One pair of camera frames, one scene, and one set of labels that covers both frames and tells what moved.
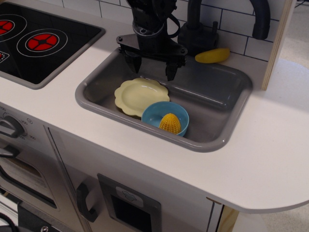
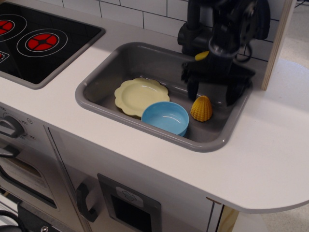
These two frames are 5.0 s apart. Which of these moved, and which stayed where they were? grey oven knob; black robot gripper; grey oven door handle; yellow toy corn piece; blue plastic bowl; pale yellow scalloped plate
Moved: yellow toy corn piece; black robot gripper
Stayed: grey oven door handle; blue plastic bowl; grey oven knob; pale yellow scalloped plate
